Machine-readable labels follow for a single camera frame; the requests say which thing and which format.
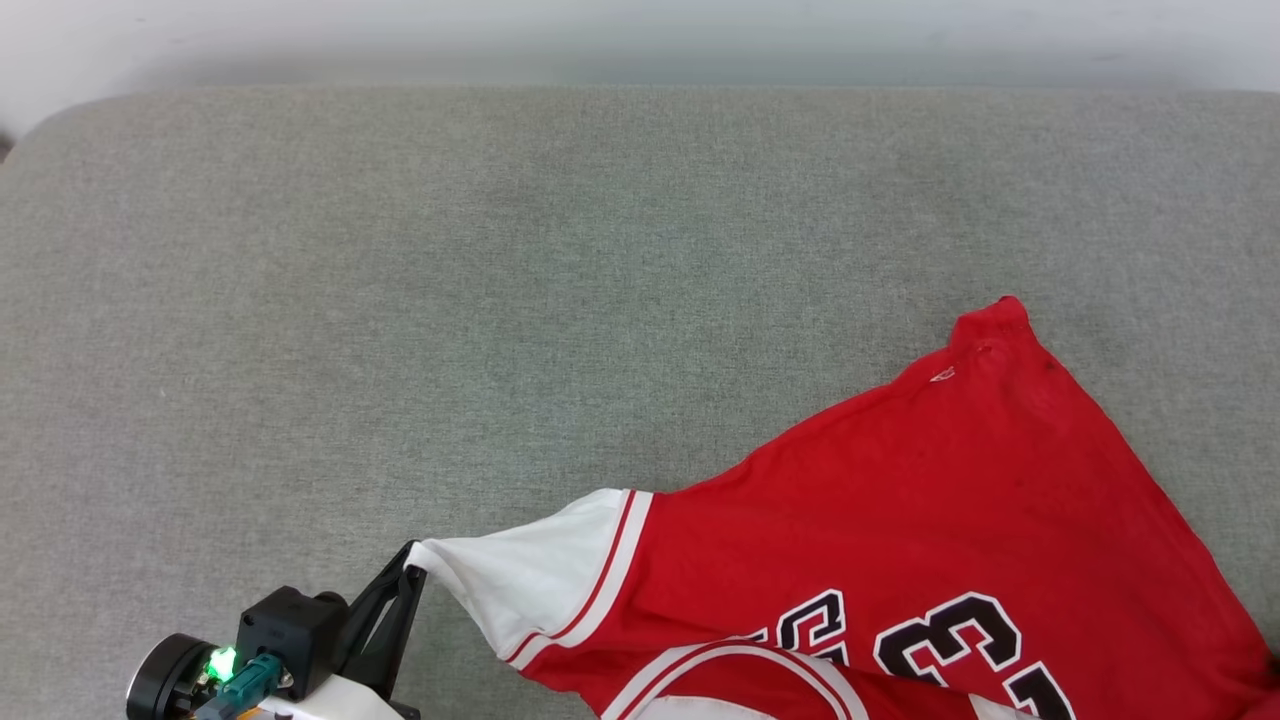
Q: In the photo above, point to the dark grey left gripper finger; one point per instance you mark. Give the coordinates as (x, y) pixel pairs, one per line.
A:
(385, 575)
(392, 640)

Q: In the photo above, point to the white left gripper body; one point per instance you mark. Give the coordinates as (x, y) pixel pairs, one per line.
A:
(335, 702)

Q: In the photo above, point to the red and white basketball jersey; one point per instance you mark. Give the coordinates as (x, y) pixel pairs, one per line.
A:
(950, 480)

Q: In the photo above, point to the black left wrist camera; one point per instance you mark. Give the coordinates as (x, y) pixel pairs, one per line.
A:
(290, 630)

